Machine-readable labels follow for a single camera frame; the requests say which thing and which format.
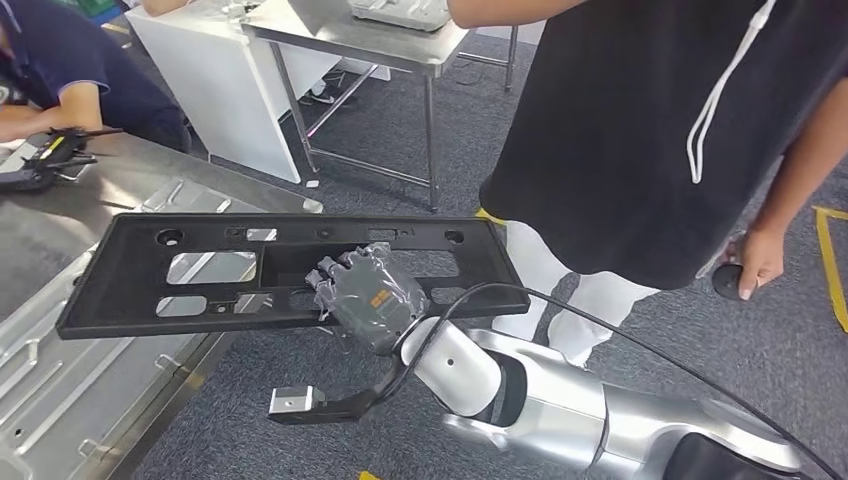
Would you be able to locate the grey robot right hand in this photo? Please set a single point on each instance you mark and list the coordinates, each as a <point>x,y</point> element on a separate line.
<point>371,298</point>

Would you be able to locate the black plastic panel part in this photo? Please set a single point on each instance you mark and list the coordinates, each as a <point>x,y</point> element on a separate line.
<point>99,291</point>

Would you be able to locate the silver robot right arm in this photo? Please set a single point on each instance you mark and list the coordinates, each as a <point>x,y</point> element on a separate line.
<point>563,411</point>

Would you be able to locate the stainless steel workbench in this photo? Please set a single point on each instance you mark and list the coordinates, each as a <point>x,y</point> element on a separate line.
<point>166,172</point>

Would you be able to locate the small white floor scrap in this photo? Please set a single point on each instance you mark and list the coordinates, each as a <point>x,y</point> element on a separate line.
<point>312,184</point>

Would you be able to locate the white table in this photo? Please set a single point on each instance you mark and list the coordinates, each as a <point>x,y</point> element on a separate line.
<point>218,99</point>

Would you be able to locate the grey moulded tray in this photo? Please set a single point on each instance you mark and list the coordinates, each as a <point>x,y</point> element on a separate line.
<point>397,13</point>

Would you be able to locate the standing person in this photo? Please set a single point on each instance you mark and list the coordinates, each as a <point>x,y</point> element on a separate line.
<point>629,132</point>

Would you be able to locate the seated person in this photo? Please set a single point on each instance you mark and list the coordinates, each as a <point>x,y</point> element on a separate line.
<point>132,99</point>

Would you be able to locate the large stamped metal plate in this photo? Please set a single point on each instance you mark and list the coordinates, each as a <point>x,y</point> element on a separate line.
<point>66,397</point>

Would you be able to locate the black remote controller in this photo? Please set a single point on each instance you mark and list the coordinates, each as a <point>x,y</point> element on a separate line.
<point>40,166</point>

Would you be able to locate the black round remote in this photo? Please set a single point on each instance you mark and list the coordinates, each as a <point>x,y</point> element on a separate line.
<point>727,281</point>

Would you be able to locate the person's hand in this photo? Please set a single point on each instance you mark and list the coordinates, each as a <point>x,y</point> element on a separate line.
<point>762,262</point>

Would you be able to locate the black camera bracket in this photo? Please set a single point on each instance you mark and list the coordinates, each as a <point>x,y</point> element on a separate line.
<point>344,411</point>

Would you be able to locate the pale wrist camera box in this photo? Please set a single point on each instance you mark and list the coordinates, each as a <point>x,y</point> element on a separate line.
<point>295,401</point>

